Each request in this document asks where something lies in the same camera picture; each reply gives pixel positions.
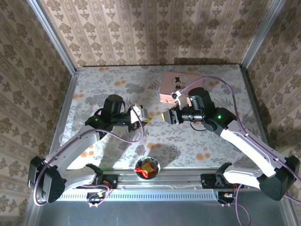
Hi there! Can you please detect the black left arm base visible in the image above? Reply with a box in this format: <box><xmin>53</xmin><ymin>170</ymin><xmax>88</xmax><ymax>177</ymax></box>
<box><xmin>86</xmin><ymin>163</ymin><xmax>118</xmax><ymax>189</ymax></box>

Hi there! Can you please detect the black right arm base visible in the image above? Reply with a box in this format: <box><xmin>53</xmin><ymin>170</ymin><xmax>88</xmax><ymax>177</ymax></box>
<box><xmin>201</xmin><ymin>162</ymin><xmax>236</xmax><ymax>189</ymax></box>

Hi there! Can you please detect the pink box with cartoon couple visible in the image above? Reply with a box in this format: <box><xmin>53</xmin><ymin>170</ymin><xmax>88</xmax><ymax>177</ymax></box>
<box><xmin>159</xmin><ymin>72</ymin><xmax>206</xmax><ymax>105</ymax></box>

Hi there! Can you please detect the round glass bowl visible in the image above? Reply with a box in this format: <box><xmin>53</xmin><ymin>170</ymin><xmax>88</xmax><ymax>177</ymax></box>
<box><xmin>134</xmin><ymin>155</ymin><xmax>161</xmax><ymax>180</ymax></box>

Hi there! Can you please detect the red and yellow candy wrapper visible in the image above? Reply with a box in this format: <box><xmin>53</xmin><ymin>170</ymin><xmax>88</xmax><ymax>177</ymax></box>
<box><xmin>135</xmin><ymin>161</ymin><xmax>158</xmax><ymax>177</ymax></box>

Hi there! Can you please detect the clear plastic cup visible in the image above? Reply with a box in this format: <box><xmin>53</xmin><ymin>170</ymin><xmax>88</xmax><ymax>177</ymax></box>
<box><xmin>57</xmin><ymin>133</ymin><xmax>69</xmax><ymax>145</ymax></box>

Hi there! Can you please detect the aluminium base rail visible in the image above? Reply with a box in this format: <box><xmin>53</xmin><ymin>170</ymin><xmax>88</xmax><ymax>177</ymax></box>
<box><xmin>57</xmin><ymin>167</ymin><xmax>236</xmax><ymax>201</ymax></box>

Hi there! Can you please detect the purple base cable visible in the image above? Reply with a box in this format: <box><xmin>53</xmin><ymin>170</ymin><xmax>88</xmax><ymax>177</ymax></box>
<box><xmin>85</xmin><ymin>184</ymin><xmax>111</xmax><ymax>208</ymax></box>
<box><xmin>234</xmin><ymin>184</ymin><xmax>251</xmax><ymax>226</ymax></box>

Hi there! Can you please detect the aluminium frame post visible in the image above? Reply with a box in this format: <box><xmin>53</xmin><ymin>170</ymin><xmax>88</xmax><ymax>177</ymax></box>
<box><xmin>239</xmin><ymin>0</ymin><xmax>286</xmax><ymax>69</ymax></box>
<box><xmin>27</xmin><ymin>0</ymin><xmax>79</xmax><ymax>75</ymax></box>

